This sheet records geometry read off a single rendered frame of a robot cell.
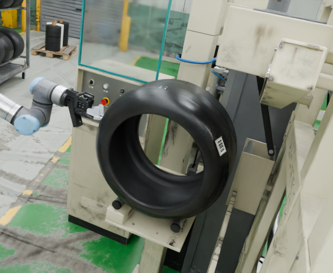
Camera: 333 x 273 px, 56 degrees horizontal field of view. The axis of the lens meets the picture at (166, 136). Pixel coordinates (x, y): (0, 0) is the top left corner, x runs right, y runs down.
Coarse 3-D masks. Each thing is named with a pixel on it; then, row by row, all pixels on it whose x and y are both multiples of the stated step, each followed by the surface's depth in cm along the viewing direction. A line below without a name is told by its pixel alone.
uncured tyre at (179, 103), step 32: (128, 96) 121; (160, 96) 115; (192, 96) 116; (128, 128) 153; (192, 128) 113; (224, 128) 118; (128, 160) 156; (224, 160) 116; (128, 192) 133; (160, 192) 154; (192, 192) 150
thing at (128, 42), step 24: (96, 0) 186; (120, 0) 181; (144, 0) 177; (168, 0) 172; (96, 24) 191; (120, 24) 186; (144, 24) 181; (96, 48) 196; (120, 48) 191; (144, 48) 186; (120, 72) 196; (144, 72) 191
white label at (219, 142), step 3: (219, 138) 113; (216, 141) 112; (219, 141) 113; (222, 141) 114; (216, 144) 112; (219, 144) 113; (222, 144) 114; (219, 147) 112; (222, 147) 114; (219, 150) 112; (222, 150) 114; (225, 150) 115; (219, 153) 112; (222, 153) 113
